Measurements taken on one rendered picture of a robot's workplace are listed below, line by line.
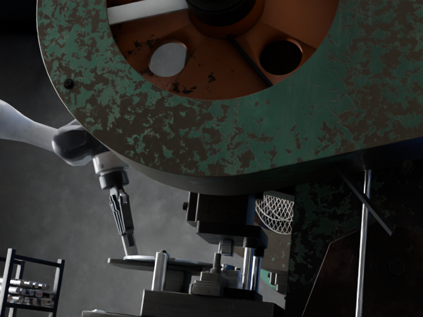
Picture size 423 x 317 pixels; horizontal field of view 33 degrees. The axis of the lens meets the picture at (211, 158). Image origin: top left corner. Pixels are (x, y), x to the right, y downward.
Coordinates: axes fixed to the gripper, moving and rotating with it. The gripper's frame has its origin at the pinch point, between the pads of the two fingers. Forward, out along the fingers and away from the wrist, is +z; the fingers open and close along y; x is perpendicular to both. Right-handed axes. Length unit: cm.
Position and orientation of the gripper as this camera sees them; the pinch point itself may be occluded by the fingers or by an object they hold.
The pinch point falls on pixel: (130, 247)
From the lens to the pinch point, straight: 193.8
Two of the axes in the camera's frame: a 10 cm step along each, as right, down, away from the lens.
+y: 3.3, -1.9, -9.2
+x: 9.1, -1.9, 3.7
